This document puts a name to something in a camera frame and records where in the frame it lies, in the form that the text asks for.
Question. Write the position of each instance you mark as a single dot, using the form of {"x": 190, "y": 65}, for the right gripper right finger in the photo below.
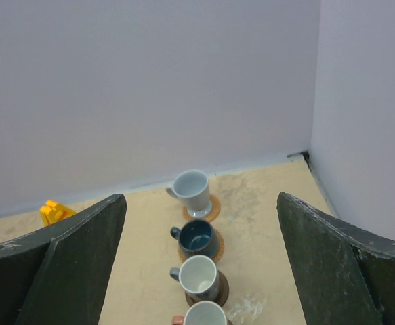
{"x": 343, "y": 274}

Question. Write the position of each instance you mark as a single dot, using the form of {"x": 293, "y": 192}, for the yellow blue block structure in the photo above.
{"x": 52, "y": 212}

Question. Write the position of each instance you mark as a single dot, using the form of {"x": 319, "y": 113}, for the dark wooden coaster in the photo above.
{"x": 222, "y": 296}

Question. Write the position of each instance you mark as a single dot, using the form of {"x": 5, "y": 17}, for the pink patterned cup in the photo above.
{"x": 203, "y": 313}

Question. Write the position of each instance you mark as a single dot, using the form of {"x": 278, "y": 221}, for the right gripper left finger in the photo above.
{"x": 59, "y": 273}

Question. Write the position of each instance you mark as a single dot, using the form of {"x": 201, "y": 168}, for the grey printed mug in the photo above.
{"x": 199, "y": 278}

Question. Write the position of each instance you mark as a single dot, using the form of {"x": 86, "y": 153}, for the woven rattan coaster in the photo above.
{"x": 216, "y": 257}
{"x": 211, "y": 216}

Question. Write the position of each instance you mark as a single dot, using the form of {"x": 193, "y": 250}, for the dark blue cup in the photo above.
{"x": 197, "y": 237}

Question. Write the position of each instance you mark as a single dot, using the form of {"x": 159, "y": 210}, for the light blue cup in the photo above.
{"x": 191, "y": 188}

